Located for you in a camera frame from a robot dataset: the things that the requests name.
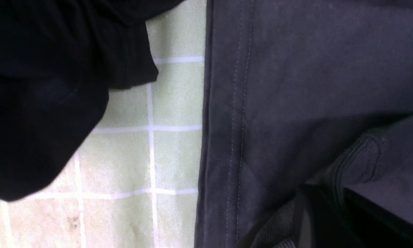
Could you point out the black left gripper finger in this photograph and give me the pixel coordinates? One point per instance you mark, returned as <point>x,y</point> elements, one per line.
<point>312,220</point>

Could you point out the gray long-sleeve top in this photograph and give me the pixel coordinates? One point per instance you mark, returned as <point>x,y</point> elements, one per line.
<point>289,85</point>

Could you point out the green checkered table mat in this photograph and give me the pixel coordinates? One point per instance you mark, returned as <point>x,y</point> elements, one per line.
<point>133,183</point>

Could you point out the black garment pile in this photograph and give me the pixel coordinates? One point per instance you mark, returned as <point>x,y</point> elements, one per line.
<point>58,61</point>

